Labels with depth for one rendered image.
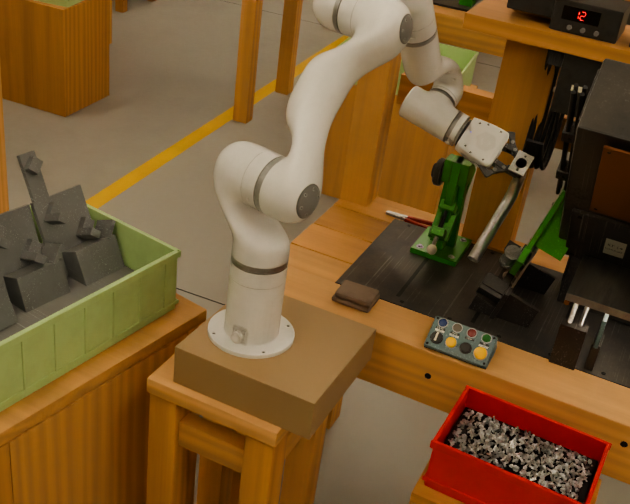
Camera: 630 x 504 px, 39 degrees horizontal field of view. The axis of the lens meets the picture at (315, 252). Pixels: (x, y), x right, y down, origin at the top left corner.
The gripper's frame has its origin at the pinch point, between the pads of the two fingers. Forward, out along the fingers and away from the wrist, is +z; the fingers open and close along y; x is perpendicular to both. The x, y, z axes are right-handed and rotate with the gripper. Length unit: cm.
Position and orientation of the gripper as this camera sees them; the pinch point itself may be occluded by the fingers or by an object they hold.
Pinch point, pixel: (518, 165)
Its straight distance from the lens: 221.9
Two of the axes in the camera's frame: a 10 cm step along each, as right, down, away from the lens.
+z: 8.3, 5.3, -1.7
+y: 5.5, -8.2, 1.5
